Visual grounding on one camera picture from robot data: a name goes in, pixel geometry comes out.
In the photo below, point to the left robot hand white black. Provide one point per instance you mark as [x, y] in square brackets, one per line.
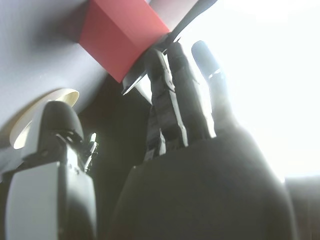
[200, 190]

